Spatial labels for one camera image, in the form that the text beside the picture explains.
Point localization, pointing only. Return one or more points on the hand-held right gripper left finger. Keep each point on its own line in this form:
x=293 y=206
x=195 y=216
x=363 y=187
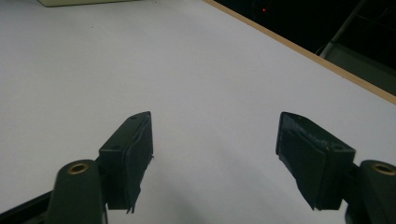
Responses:
x=124 y=161

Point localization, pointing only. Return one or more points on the white table cover sheet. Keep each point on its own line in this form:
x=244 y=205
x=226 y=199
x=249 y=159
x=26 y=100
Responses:
x=202 y=77

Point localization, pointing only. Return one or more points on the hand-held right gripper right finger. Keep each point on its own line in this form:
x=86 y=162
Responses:
x=314 y=165

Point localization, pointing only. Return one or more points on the white metal desk frame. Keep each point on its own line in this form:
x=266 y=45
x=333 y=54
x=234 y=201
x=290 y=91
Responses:
x=361 y=65

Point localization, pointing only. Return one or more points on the cream plastic perforated basket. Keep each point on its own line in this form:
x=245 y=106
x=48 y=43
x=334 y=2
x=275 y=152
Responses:
x=81 y=2

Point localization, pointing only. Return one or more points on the wooden table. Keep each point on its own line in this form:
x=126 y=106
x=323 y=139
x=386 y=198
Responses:
x=299 y=49

